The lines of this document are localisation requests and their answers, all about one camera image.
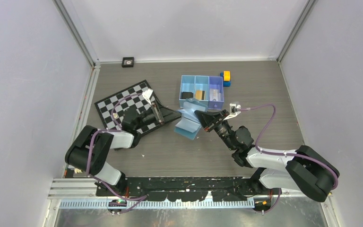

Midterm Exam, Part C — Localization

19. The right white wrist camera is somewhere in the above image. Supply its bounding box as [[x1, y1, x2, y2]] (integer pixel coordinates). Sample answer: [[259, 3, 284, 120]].
[[224, 102, 241, 120]]

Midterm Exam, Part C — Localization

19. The black item in tray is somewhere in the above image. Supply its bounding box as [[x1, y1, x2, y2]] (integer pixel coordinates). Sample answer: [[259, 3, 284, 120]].
[[180, 92, 194, 100]]

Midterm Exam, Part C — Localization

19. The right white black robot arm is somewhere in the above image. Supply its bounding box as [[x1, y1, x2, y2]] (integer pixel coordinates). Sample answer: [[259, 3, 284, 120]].
[[194, 107, 339, 202]]

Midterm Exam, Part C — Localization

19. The orange card in tray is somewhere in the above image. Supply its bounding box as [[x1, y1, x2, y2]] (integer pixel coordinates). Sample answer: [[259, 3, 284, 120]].
[[194, 90, 206, 100]]

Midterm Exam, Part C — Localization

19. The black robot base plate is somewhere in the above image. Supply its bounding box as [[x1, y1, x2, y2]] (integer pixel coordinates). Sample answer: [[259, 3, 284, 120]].
[[95, 176, 282, 203]]

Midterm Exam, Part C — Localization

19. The blue and orange toy block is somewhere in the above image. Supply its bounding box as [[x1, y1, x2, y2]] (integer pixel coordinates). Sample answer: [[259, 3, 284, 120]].
[[220, 71, 231, 87]]

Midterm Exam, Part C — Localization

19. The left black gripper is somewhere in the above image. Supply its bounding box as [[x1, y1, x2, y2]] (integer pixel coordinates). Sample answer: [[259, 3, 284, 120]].
[[134, 99, 181, 130]]

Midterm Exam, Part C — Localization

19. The black white chessboard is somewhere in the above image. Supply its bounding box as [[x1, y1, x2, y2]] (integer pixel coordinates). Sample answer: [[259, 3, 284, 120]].
[[94, 79, 166, 137]]

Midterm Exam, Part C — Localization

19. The blue compartment organizer tray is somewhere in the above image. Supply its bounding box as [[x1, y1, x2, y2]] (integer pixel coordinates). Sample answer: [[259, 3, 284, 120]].
[[179, 75, 225, 110]]

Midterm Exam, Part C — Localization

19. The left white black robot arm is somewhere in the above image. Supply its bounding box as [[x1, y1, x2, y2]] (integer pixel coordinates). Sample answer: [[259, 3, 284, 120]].
[[65, 101, 182, 196]]

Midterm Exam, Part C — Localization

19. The small black square box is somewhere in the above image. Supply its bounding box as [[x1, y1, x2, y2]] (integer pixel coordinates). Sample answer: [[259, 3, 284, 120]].
[[121, 57, 135, 68]]

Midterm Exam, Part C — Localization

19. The small cream plastic part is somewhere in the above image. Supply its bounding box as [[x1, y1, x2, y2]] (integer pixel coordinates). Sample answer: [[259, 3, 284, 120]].
[[74, 169, 83, 174]]

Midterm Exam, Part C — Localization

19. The clear item in tray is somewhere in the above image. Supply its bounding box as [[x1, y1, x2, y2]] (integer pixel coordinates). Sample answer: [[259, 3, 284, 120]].
[[209, 88, 221, 102]]

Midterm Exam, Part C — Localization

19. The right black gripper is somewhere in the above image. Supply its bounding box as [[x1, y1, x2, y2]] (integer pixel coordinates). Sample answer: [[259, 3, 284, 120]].
[[195, 109, 236, 151]]

